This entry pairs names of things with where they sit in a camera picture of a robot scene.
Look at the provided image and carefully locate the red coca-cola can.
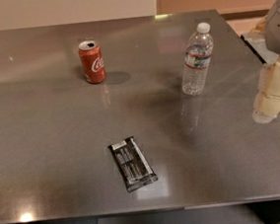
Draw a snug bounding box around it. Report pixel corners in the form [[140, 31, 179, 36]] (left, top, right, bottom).
[[78, 39, 105, 84]]

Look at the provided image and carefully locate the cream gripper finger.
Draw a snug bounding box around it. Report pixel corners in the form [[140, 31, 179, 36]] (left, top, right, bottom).
[[252, 56, 280, 124]]

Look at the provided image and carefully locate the clear plastic water bottle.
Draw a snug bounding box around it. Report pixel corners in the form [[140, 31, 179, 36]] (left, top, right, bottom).
[[181, 23, 214, 96]]

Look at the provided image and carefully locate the black rxbar chocolate wrapper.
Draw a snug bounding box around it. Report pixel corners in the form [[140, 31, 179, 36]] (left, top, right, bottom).
[[108, 136, 159, 192]]

